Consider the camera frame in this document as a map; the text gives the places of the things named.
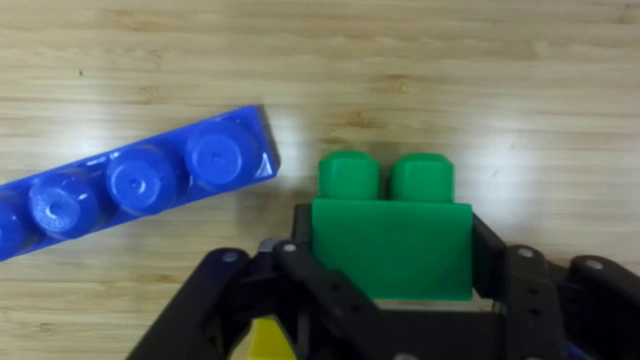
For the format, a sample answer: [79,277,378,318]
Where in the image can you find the green two-stud toy block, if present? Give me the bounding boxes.
[311,150,476,304]

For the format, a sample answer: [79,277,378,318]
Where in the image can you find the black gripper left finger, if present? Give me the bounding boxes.
[127,203,416,360]

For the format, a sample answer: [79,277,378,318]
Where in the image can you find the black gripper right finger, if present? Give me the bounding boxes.
[467,211,640,360]

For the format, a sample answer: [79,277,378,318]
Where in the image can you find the blue four-stud toy block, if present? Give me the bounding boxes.
[0,102,282,264]

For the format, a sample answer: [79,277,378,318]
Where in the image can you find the yellow wide toy block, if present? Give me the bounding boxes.
[249,316,297,360]

